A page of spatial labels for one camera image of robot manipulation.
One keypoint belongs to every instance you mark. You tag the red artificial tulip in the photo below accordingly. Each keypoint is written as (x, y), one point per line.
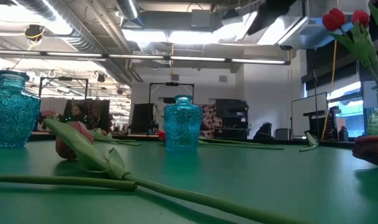
(360, 17)
(232, 142)
(333, 18)

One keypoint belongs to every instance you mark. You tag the corrugated silver ceiling duct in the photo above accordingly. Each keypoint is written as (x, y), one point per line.
(83, 43)

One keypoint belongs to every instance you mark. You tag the person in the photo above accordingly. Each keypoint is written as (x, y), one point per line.
(78, 111)

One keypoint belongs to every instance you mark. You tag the rectangular silver ceiling duct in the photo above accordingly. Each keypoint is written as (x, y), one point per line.
(301, 31)

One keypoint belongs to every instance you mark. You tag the black upright panel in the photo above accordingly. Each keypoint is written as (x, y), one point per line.
(142, 116)

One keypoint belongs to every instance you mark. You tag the white board on stand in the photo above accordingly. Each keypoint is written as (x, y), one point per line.
(307, 115)

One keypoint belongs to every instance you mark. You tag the gray ceiling box unit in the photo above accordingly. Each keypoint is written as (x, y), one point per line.
(201, 19)

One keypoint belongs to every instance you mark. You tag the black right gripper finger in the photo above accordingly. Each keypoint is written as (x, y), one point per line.
(270, 12)

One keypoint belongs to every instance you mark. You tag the long ceiling light bar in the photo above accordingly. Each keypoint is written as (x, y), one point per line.
(139, 56)

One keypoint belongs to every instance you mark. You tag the pink flower bouquet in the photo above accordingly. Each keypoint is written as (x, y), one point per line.
(48, 114)

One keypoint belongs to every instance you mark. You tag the black overhead frame rig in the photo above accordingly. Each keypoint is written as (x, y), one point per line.
(172, 83)
(64, 78)

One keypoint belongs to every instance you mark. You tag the floral patterned cloth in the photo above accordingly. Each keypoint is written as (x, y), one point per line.
(211, 118)

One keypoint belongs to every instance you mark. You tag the black equipment rack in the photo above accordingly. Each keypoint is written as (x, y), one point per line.
(332, 124)

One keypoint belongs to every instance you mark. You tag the round silver ceiling duct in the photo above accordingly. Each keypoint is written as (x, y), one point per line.
(127, 7)

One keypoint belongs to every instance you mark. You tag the narrow blue glass vase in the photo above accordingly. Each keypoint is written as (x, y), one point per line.
(182, 124)

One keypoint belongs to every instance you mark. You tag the gray wall vent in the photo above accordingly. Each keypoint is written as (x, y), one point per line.
(223, 78)
(174, 77)

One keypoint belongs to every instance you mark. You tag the wide blue star-cut glass vase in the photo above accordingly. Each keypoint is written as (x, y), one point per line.
(11, 118)

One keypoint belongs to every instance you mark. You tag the black tripod pole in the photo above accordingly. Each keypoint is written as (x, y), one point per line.
(316, 102)

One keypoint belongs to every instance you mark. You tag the bright window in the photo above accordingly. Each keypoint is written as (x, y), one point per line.
(347, 118)

